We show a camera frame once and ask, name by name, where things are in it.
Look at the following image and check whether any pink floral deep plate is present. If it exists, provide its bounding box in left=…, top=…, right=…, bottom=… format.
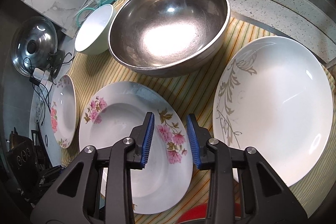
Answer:
left=79, top=81, right=193, bottom=214

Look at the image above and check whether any small pink floral plate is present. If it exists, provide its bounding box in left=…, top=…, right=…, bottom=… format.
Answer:
left=50, top=75, right=79, bottom=149

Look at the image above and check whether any large white leaf-pattern plate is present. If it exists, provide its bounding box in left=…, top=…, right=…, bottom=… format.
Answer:
left=213, top=36, right=333, bottom=186

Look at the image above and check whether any white ceramic bowl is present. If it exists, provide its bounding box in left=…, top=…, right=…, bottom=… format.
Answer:
left=75, top=4, right=116, bottom=55

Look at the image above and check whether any large steel bowl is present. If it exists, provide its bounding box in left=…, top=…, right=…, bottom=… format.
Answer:
left=108, top=0, right=231, bottom=78

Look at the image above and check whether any red object at bottom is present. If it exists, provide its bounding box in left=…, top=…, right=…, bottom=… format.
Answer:
left=176, top=200, right=242, bottom=223

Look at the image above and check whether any yellow striped towel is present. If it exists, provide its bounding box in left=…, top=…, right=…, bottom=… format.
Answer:
left=68, top=14, right=335, bottom=223

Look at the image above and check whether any white charger plug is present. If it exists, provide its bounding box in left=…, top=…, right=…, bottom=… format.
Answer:
left=33, top=68, right=50, bottom=84

